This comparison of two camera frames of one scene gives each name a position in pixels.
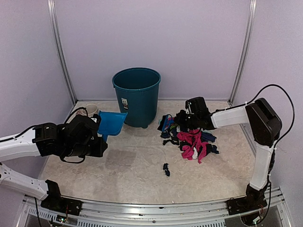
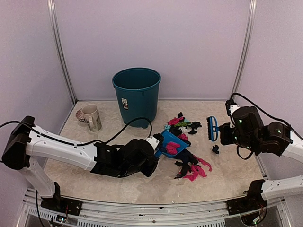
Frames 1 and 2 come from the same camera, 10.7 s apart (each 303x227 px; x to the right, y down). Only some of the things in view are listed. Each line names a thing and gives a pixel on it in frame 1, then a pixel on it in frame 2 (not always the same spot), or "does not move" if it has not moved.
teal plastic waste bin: [137, 90] does not move
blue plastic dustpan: [111, 123] to [168, 137]
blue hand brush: [166, 122] to [212, 128]
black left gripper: [98, 152] to [148, 171]
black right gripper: [179, 120] to [226, 139]
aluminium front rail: [209, 213] does not move
